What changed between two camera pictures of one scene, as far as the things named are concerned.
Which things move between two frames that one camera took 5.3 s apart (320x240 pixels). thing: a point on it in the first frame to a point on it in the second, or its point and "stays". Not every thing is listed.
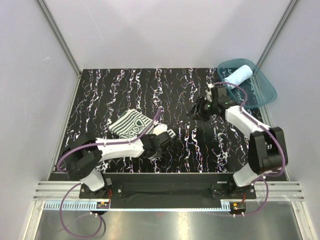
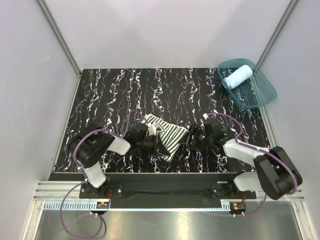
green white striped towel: x=131 y=125 to x=169 y=135
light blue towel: x=238 y=75 stays
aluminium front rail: x=278 y=191 stays
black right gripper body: x=204 y=109 to x=200 y=138
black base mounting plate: x=173 y=191 stays
